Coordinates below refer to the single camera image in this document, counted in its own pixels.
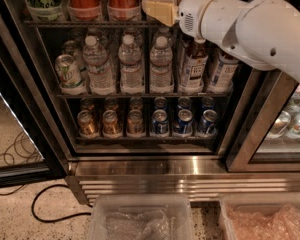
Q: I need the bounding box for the gold can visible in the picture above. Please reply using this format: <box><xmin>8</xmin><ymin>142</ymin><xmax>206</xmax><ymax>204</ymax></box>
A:
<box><xmin>102</xmin><ymin>110</ymin><xmax>122</xmax><ymax>138</ymax></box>
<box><xmin>127</xmin><ymin>110</ymin><xmax>145</xmax><ymax>137</ymax></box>
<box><xmin>77</xmin><ymin>110</ymin><xmax>99</xmax><ymax>138</ymax></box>

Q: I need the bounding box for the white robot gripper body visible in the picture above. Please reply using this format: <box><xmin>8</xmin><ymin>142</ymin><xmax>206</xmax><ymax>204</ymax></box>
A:
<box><xmin>178</xmin><ymin>0</ymin><xmax>223</xmax><ymax>40</ymax></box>

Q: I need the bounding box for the clear plastic bin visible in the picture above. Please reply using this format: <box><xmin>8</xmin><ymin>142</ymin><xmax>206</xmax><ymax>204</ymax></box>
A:
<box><xmin>87</xmin><ymin>194</ymin><xmax>194</xmax><ymax>240</ymax></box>
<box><xmin>219</xmin><ymin>193</ymin><xmax>300</xmax><ymax>240</ymax></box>

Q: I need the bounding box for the red coke can middle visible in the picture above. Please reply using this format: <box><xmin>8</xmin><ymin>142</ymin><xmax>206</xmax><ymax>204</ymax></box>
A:
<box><xmin>107</xmin><ymin>0</ymin><xmax>141</xmax><ymax>21</ymax></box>

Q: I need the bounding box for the water bottle right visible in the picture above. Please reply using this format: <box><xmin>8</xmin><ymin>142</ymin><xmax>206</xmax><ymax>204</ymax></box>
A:
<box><xmin>149</xmin><ymin>36</ymin><xmax>173</xmax><ymax>93</ymax></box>

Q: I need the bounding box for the black power cable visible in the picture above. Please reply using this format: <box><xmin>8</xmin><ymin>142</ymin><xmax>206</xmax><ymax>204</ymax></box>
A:
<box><xmin>31</xmin><ymin>183</ymin><xmax>93</xmax><ymax>224</ymax></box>

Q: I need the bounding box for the blue can front middle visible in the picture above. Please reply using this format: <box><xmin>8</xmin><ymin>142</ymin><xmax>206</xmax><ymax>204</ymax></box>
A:
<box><xmin>173</xmin><ymin>109</ymin><xmax>193</xmax><ymax>137</ymax></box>

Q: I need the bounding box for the green white soda can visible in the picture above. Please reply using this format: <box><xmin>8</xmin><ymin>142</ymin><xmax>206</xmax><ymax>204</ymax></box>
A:
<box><xmin>55</xmin><ymin>54</ymin><xmax>86</xmax><ymax>95</ymax></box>

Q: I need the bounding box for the red coke can left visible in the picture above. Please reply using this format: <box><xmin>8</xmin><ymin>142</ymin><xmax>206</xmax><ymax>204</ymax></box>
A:
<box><xmin>68</xmin><ymin>0</ymin><xmax>101</xmax><ymax>21</ymax></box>

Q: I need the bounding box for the tea bottle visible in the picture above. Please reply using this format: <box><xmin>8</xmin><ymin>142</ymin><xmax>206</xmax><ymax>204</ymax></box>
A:
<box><xmin>179</xmin><ymin>39</ymin><xmax>208</xmax><ymax>94</ymax></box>
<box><xmin>207</xmin><ymin>48</ymin><xmax>239</xmax><ymax>93</ymax></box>

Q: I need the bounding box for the stainless steel fridge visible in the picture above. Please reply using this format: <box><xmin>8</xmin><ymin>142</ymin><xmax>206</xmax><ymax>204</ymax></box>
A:
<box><xmin>0</xmin><ymin>0</ymin><xmax>300</xmax><ymax>206</ymax></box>

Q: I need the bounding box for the clear plastic bin right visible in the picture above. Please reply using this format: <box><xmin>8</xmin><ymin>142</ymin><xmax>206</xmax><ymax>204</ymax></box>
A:
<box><xmin>219</xmin><ymin>193</ymin><xmax>300</xmax><ymax>240</ymax></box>

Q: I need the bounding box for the tea bottle left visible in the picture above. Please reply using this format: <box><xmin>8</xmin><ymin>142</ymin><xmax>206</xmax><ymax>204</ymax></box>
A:
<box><xmin>179</xmin><ymin>39</ymin><xmax>208</xmax><ymax>94</ymax></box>

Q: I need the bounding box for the gold can front left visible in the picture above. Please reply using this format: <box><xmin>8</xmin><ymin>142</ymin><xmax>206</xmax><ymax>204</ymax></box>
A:
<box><xmin>77</xmin><ymin>110</ymin><xmax>99</xmax><ymax>138</ymax></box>

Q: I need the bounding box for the tea bottle right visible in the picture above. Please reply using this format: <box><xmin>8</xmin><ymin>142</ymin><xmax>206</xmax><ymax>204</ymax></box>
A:
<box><xmin>207</xmin><ymin>48</ymin><xmax>239</xmax><ymax>93</ymax></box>

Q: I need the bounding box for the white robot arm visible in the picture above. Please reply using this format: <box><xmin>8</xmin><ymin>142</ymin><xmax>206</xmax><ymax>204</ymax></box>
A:
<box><xmin>142</xmin><ymin>0</ymin><xmax>300</xmax><ymax>83</ymax></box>

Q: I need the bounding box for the water bottle left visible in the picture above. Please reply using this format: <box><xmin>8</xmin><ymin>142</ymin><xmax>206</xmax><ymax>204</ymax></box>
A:
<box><xmin>83</xmin><ymin>36</ymin><xmax>115</xmax><ymax>95</ymax></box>

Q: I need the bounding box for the open fridge door left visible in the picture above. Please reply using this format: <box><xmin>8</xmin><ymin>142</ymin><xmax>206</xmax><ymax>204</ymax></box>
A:
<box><xmin>0</xmin><ymin>12</ymin><xmax>67</xmax><ymax>188</ymax></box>

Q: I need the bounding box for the gold can front right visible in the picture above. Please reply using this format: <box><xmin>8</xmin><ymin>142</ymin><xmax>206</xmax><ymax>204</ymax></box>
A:
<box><xmin>127</xmin><ymin>110</ymin><xmax>145</xmax><ymax>137</ymax></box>

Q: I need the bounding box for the pink bubble wrap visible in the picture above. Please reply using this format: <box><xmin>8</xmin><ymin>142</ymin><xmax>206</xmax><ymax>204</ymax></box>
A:
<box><xmin>227</xmin><ymin>204</ymin><xmax>300</xmax><ymax>240</ymax></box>

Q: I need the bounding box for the blue can front left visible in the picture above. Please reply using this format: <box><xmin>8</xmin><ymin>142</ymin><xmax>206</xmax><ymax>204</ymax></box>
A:
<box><xmin>150</xmin><ymin>109</ymin><xmax>169</xmax><ymax>137</ymax></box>

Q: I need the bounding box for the water bottle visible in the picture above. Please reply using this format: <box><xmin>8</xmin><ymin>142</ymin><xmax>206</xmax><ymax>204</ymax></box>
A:
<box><xmin>149</xmin><ymin>36</ymin><xmax>173</xmax><ymax>93</ymax></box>
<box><xmin>118</xmin><ymin>34</ymin><xmax>144</xmax><ymax>94</ymax></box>
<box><xmin>83</xmin><ymin>36</ymin><xmax>115</xmax><ymax>95</ymax></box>

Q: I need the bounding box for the clear plastic bin left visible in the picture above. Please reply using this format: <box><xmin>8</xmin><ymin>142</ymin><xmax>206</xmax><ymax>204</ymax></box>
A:
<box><xmin>87</xmin><ymin>194</ymin><xmax>194</xmax><ymax>240</ymax></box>

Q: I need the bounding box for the water bottle middle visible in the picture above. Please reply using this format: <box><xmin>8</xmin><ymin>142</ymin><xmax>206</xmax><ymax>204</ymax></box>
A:
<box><xmin>118</xmin><ymin>34</ymin><xmax>144</xmax><ymax>94</ymax></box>

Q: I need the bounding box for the gold can front middle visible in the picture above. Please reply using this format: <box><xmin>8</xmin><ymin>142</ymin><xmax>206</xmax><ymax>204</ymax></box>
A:
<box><xmin>102</xmin><ymin>110</ymin><xmax>122</xmax><ymax>138</ymax></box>

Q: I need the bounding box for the blue can front right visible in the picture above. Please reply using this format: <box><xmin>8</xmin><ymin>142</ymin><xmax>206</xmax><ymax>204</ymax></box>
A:
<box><xmin>196</xmin><ymin>109</ymin><xmax>218</xmax><ymax>138</ymax></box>

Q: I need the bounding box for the red coke can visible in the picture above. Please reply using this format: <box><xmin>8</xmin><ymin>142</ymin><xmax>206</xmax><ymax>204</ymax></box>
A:
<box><xmin>107</xmin><ymin>0</ymin><xmax>141</xmax><ymax>21</ymax></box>
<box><xmin>68</xmin><ymin>0</ymin><xmax>101</xmax><ymax>21</ymax></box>

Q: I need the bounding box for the clear bubble wrap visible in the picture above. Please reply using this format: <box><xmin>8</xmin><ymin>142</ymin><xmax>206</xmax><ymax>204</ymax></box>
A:
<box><xmin>105</xmin><ymin>209</ymin><xmax>177</xmax><ymax>240</ymax></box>

